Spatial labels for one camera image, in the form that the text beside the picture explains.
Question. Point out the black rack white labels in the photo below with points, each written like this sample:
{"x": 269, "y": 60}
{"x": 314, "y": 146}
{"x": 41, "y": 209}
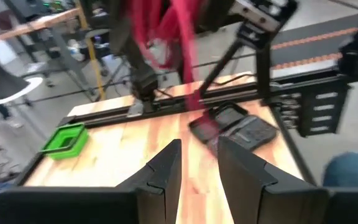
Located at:
{"x": 306, "y": 118}

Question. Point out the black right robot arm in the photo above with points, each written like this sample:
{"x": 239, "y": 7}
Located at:
{"x": 141, "y": 77}

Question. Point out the open black bit case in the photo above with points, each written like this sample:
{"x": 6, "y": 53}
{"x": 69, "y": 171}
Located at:
{"x": 250, "y": 133}

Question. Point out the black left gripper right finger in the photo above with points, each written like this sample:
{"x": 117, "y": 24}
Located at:
{"x": 244, "y": 174}

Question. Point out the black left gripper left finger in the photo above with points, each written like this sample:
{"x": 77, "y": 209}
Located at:
{"x": 160, "y": 174}

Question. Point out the green plastic tray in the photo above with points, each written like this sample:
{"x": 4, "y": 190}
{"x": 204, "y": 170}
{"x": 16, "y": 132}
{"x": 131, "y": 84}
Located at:
{"x": 73, "y": 146}

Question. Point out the black mat orange hazard stripes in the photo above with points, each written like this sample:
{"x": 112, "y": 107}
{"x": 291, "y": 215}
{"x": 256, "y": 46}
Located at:
{"x": 306, "y": 49}

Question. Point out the person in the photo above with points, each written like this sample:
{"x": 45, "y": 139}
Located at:
{"x": 353, "y": 169}

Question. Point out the wooden top workbench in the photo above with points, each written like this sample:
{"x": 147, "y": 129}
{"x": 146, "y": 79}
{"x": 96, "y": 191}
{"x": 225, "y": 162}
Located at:
{"x": 42, "y": 21}

